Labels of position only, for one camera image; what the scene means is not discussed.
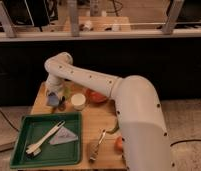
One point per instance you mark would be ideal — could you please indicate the blue-grey gripper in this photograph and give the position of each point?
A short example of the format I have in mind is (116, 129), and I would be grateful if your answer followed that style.
(53, 100)

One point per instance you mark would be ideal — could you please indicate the green plastic tray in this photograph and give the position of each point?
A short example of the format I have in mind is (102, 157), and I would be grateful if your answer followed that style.
(33, 128)

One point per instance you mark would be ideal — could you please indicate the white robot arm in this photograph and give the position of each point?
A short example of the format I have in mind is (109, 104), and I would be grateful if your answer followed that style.
(141, 121)

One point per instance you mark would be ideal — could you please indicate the metal railing frame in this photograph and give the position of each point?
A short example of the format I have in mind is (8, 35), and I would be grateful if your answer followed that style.
(42, 20)

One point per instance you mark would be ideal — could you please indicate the wooden table board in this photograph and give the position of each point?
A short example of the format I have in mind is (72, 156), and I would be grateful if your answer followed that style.
(95, 118)

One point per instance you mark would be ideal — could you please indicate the red bowl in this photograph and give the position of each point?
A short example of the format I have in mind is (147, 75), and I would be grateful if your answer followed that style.
(95, 97)

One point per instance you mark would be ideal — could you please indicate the metal brush utensil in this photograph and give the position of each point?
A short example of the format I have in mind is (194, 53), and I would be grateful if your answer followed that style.
(94, 153)

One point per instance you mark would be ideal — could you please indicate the white cup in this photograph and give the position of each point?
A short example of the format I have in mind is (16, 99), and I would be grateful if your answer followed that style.
(78, 101)

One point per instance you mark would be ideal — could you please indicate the grey triangular cloth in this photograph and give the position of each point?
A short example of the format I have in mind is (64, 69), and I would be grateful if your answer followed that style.
(63, 135)

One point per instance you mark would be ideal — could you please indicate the green pepper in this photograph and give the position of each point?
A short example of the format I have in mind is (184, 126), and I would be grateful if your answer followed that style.
(114, 130)

